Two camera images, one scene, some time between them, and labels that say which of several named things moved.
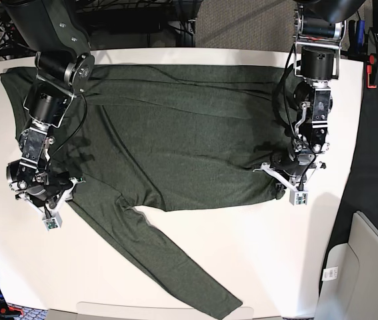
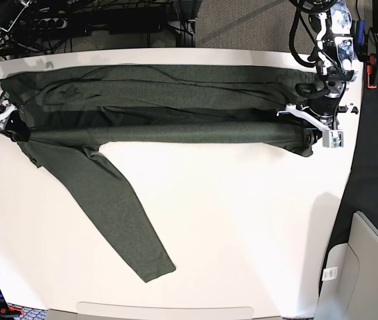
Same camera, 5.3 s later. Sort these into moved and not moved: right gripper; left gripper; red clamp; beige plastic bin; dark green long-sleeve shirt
Moved: left gripper; dark green long-sleeve shirt; right gripper
Not moved: beige plastic bin; red clamp
